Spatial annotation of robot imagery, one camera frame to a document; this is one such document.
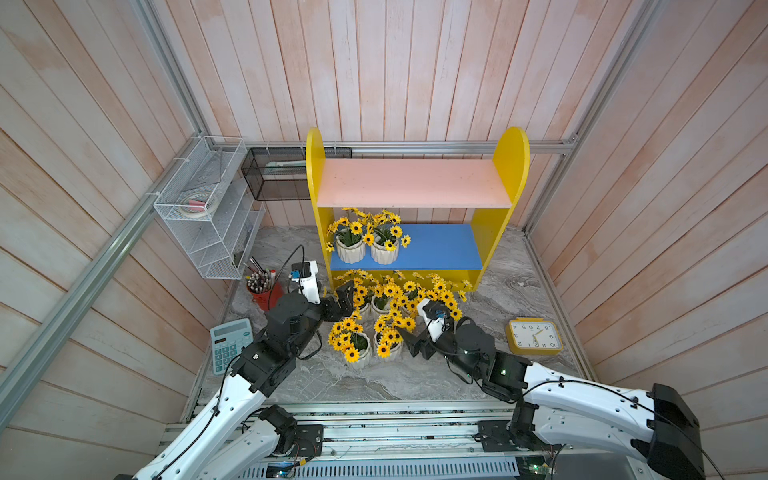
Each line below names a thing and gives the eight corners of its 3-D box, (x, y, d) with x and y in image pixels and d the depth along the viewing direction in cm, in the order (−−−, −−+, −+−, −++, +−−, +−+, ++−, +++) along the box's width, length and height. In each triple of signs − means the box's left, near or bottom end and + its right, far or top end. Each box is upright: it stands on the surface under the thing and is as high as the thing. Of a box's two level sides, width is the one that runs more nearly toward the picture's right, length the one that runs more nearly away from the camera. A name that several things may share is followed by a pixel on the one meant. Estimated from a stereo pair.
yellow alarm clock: (511, 355, 90) (516, 350, 87) (501, 322, 97) (505, 317, 94) (562, 355, 90) (568, 350, 87) (549, 322, 97) (554, 317, 94)
